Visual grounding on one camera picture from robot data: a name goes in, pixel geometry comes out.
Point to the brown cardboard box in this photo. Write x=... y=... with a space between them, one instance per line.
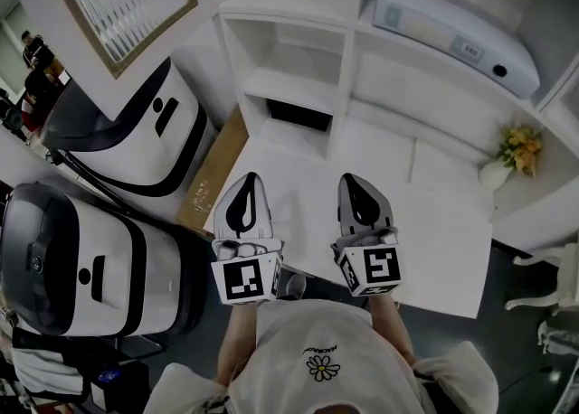
x=212 y=177

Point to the white vase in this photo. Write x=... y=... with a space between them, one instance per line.
x=494 y=175

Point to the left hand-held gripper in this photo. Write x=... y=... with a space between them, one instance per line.
x=246 y=274

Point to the white projector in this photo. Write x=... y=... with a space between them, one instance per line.
x=452 y=28

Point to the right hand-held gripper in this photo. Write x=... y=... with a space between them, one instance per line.
x=377 y=270

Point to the person's left forearm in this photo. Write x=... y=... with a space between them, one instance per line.
x=237 y=340

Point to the person's right forearm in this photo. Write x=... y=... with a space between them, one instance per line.
x=391 y=326

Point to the white ornate stool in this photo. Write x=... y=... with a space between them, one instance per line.
x=561 y=335

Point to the white cloth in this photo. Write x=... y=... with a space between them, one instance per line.
x=45 y=371

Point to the white and black robot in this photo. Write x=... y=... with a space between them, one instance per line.
x=90 y=267
x=149 y=150

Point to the yellow flower bouquet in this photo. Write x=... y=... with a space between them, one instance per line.
x=520 y=147

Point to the person's left grey shoe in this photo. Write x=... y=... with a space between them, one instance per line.
x=297 y=286

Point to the white ornate dressing table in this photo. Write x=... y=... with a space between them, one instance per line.
x=561 y=276

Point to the black equipment case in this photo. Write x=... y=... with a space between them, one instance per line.
x=122 y=389

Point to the glass cabinet door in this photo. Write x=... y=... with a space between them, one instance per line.
x=122 y=1

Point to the person's white daisy shirt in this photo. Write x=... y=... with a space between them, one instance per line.
x=325 y=358

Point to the white desk with hutch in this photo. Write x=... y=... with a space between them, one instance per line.
x=443 y=240

